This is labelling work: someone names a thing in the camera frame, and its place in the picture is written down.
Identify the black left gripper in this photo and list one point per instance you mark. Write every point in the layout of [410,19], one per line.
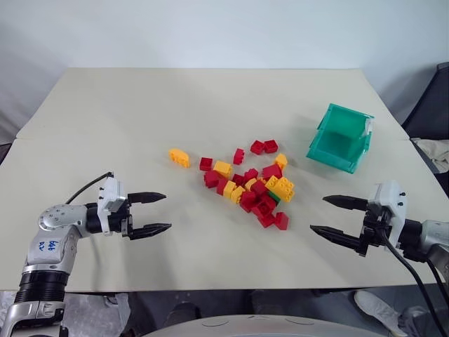
[121,223]

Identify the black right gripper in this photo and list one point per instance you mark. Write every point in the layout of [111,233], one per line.
[375,224]

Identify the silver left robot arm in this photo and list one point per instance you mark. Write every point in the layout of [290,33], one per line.
[52,242]

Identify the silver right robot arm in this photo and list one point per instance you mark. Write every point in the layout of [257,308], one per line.
[428,235]

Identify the green plastic bin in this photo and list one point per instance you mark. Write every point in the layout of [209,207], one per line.
[336,144]

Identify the red toy block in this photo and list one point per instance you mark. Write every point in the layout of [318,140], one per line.
[248,201]
[282,221]
[239,156]
[264,215]
[272,172]
[211,179]
[257,146]
[221,186]
[251,173]
[271,146]
[238,179]
[267,201]
[260,187]
[206,164]

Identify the yellow studded plastic toy brick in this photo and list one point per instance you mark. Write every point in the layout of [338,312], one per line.
[281,187]

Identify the green plastic toy brick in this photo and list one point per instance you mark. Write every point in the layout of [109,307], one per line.
[274,197]

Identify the white shoe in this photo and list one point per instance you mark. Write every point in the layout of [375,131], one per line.
[380,310]

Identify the beige cloth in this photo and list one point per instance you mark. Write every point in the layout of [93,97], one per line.
[435,152]

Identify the silver robot torso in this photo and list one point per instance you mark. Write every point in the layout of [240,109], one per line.
[263,326]

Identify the black chair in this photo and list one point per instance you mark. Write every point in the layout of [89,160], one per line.
[429,105]

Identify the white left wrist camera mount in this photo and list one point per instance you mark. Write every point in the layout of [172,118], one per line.
[111,189]

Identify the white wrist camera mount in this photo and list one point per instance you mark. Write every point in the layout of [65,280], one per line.
[394,203]
[111,189]

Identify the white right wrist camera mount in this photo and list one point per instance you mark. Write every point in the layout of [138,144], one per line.
[394,203]

